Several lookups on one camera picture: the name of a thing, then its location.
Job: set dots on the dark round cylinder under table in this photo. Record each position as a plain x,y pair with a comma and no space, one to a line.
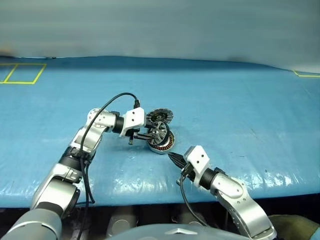
122,221
196,221

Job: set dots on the black rimmed spoked motor rotor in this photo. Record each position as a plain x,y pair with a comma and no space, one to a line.
160,130

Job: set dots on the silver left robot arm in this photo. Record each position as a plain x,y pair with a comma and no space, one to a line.
82,140

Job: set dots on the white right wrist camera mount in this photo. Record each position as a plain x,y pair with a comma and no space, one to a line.
198,160

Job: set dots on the blue plastic table cover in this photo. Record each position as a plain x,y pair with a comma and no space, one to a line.
225,105

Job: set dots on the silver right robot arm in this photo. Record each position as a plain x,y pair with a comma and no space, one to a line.
237,197

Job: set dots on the olive green cloth bundle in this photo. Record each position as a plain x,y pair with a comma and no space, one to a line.
295,227

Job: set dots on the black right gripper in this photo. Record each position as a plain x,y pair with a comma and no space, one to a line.
188,171

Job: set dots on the black motor rotor bell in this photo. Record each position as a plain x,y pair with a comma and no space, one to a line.
162,114

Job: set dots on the grey robot torso with emblem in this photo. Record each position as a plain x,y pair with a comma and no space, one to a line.
162,232

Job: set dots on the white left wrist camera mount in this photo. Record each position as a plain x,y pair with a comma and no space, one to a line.
133,118

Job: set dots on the silver motor stator copper windings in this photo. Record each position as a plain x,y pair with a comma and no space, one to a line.
162,148

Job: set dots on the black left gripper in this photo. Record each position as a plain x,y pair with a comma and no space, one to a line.
137,132

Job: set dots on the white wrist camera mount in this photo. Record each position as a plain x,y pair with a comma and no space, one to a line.
198,160
133,118

